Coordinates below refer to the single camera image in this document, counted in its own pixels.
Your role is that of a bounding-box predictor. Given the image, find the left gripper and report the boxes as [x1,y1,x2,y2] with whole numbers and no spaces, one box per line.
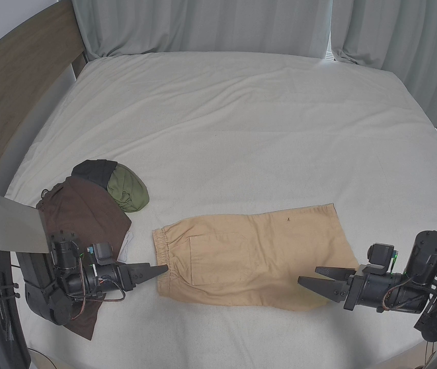
[68,264,127,296]

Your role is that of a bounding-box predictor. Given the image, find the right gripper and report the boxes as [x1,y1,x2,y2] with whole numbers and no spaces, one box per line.
[297,264,428,315]

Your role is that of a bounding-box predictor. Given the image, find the beige shorts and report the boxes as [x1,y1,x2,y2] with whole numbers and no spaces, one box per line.
[152,203,359,311]

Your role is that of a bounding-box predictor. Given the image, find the bed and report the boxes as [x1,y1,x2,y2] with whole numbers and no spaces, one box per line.
[0,0,437,369]

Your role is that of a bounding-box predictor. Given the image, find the white garment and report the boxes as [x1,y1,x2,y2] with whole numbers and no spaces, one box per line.
[117,231,134,262]

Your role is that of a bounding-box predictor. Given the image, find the brown garment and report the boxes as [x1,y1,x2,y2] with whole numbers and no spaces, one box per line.
[36,177,132,340]

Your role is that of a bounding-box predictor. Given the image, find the green garment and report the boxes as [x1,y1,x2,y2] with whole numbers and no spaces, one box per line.
[107,164,150,213]

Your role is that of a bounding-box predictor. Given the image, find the black garment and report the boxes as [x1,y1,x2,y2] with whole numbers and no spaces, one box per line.
[72,160,119,189]

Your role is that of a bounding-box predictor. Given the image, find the window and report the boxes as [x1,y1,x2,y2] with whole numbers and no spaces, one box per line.
[325,29,335,62]

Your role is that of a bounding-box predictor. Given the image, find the pale grey-green curtain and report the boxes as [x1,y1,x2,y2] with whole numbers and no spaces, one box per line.
[330,0,437,130]
[66,0,335,62]

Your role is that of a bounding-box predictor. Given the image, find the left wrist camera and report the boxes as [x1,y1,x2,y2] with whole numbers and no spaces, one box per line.
[87,242,115,266]

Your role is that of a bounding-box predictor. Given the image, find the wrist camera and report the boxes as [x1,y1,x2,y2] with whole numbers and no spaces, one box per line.
[87,242,115,266]
[368,243,399,276]

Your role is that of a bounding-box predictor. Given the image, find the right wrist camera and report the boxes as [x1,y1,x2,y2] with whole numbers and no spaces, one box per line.
[368,243,399,276]

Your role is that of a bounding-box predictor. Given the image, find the black cable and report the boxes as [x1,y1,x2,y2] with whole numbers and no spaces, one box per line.
[30,347,63,369]

